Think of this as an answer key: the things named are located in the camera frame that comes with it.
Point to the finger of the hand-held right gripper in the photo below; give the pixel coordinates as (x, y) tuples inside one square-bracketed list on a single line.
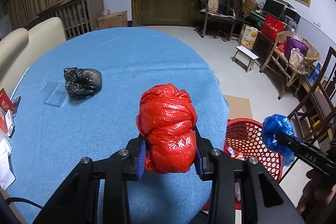
[(315, 157)]

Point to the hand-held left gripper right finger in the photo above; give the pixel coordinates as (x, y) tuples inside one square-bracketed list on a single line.
[(198, 163)]

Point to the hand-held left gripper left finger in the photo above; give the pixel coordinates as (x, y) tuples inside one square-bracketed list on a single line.
[(141, 161)]

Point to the red plastic bag ball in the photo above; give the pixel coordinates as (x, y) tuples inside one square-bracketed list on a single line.
[(168, 129)]

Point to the blue plastic bag ball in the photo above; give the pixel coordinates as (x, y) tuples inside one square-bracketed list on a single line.
[(275, 125)]

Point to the red plastic basket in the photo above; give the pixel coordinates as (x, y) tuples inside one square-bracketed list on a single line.
[(246, 134)]

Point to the person's right hand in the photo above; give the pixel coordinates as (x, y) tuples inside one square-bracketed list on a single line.
[(315, 190)]

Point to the orange white wrapper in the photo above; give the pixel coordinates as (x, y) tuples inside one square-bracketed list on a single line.
[(237, 156)]

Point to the flat cardboard sheet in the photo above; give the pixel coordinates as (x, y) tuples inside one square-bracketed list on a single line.
[(239, 106)]

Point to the dark wooden dining chair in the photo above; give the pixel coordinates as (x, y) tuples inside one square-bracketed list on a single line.
[(325, 74)]

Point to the blue box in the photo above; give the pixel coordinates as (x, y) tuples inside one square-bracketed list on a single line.
[(316, 71)]

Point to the black plastic bag ball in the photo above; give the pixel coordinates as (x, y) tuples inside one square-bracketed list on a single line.
[(84, 82)]

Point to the clear plastic bag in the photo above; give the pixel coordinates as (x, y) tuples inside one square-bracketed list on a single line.
[(296, 57)]

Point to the wicker chair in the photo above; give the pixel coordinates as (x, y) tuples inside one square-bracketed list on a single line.
[(313, 54)]

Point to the clear plastic packet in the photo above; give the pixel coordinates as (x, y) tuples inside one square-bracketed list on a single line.
[(56, 96)]

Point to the purple cushion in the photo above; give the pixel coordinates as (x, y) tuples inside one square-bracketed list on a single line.
[(296, 44)]

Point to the small red bag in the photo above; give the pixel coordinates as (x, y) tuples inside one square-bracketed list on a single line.
[(281, 46)]

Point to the small white stool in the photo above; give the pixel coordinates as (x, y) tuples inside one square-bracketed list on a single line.
[(246, 52)]

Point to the dark wooden cabinet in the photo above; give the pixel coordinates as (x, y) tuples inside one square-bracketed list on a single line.
[(263, 45)]

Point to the slipper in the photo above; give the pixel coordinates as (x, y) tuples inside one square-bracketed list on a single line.
[(214, 37), (224, 39)]

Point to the yellow printed carton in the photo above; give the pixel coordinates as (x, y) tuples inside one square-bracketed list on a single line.
[(248, 37)]

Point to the white crumpled paper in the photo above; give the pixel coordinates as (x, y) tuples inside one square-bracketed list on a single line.
[(5, 171)]

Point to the small dark packet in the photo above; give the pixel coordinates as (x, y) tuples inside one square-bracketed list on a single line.
[(16, 106)]

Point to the white red label box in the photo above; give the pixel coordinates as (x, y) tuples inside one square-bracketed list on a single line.
[(8, 123)]

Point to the black computer case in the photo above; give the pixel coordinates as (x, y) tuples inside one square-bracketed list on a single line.
[(292, 15)]

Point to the black metal chair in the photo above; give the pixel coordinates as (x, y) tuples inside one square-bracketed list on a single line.
[(218, 18)]

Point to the red gold box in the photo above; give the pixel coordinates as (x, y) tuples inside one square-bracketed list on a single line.
[(4, 103)]

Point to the black monitor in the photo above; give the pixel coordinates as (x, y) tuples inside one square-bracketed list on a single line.
[(273, 7)]

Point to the wooden crib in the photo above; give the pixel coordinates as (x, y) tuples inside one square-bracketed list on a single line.
[(76, 16)]

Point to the beige sofa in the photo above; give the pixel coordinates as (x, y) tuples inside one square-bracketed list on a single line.
[(44, 35)]

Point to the dark wooden armchair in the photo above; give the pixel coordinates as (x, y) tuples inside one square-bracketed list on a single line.
[(237, 2)]

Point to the open brown cardboard box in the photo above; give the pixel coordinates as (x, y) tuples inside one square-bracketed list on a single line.
[(249, 3)]

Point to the white board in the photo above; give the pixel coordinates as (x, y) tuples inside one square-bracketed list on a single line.
[(5, 27)]

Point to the white wall socket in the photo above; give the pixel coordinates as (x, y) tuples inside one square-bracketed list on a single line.
[(318, 23)]

